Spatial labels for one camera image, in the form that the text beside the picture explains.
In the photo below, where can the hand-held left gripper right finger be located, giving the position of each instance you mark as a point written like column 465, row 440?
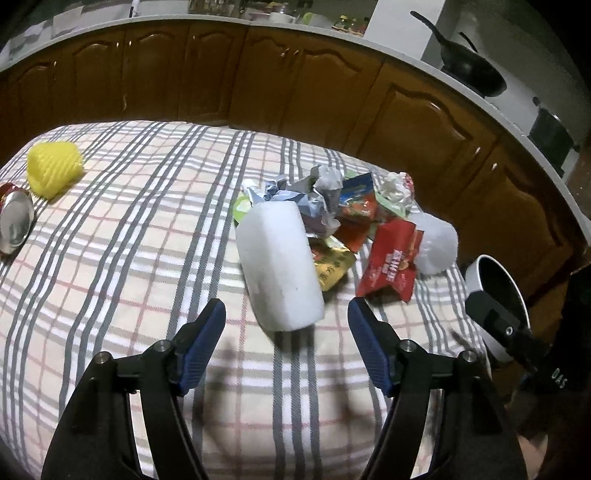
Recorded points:
column 369, row 346

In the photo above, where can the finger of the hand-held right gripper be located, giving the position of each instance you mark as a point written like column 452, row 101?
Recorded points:
column 496, row 318

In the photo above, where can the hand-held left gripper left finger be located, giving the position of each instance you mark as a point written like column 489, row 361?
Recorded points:
column 203, row 344

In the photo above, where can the white trash bin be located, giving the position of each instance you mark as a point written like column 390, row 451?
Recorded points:
column 498, row 281

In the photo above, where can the yellow snack packet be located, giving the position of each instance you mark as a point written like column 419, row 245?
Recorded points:
column 330, row 265

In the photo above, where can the white foam ball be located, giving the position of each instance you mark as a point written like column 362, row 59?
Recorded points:
column 436, row 244

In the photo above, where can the white foam block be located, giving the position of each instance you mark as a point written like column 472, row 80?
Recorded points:
column 279, row 267

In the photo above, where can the blue and red snack packet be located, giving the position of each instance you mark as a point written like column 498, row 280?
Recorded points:
column 358, row 207

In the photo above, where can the light green packet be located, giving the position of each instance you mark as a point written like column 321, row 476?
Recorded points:
column 241, row 210

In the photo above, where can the grey-blue paper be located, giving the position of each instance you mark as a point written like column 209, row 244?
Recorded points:
column 314, row 203

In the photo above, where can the silver and red wrapper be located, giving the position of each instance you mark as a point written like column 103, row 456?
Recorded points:
column 395, row 189

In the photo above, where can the plaid tablecloth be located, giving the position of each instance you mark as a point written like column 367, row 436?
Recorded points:
column 138, row 277

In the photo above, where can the black cooking pot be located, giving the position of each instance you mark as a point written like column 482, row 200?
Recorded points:
column 549, row 134

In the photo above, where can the red drink can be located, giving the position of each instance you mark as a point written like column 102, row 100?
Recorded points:
column 16, row 219

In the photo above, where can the black wok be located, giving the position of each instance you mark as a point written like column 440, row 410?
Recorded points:
column 471, row 69

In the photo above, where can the wooden lower cabinets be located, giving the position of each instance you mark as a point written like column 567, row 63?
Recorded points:
column 300, row 87

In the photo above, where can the seasoning jars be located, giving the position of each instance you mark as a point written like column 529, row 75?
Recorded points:
column 351, row 24

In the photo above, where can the green jug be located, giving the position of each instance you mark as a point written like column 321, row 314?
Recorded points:
column 316, row 20

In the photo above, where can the white bowl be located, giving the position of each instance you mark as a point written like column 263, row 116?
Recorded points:
column 282, row 17

